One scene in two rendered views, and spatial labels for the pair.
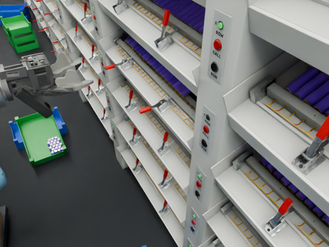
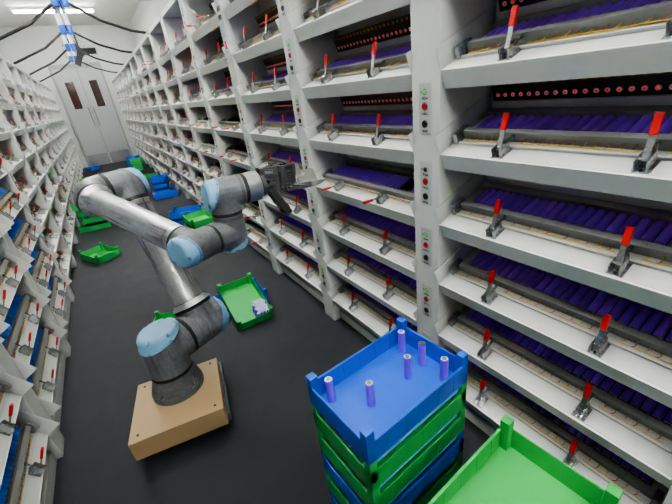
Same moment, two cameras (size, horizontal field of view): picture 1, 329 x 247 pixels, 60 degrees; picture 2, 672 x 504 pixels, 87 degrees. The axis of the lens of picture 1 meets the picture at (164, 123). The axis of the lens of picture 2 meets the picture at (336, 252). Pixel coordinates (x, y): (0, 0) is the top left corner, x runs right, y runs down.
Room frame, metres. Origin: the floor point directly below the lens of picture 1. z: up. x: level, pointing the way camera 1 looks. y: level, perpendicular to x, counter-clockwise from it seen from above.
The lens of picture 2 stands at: (-0.52, 0.19, 1.12)
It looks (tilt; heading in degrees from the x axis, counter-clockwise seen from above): 25 degrees down; 0
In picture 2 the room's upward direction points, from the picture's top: 7 degrees counter-clockwise
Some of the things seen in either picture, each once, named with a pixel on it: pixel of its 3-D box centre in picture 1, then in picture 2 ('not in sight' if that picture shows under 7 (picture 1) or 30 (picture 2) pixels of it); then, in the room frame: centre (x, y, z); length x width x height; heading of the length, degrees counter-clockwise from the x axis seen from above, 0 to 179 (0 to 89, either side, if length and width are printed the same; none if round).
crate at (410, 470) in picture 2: not in sight; (391, 427); (0.07, 0.11, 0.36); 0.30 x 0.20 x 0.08; 124
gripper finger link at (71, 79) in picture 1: (73, 79); (311, 176); (0.61, 0.23, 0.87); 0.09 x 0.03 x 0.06; 96
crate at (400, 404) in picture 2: not in sight; (388, 378); (0.07, 0.11, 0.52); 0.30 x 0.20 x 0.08; 124
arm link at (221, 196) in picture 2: not in sight; (225, 193); (0.52, 0.49, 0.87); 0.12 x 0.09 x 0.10; 120
